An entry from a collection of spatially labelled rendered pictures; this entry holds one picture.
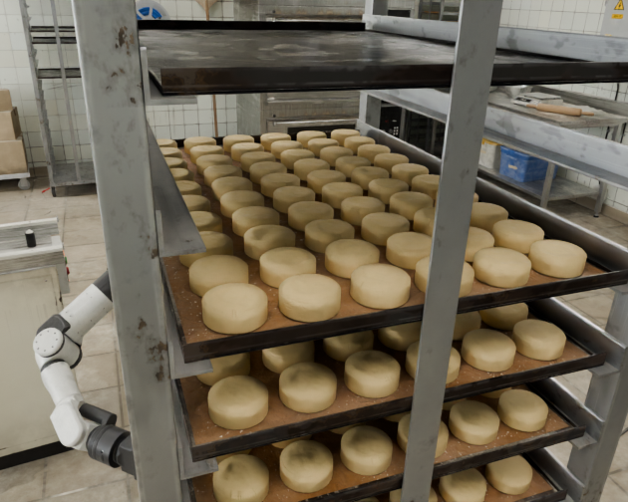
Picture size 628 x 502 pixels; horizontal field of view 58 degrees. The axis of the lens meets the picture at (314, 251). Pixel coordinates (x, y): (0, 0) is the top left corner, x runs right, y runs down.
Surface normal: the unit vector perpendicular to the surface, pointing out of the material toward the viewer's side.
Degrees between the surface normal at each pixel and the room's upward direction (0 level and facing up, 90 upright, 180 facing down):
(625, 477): 0
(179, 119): 90
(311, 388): 0
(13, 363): 90
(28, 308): 90
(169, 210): 0
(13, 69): 90
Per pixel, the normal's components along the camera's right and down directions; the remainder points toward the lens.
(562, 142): -0.94, 0.12
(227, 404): 0.03, -0.91
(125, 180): 0.34, 0.40
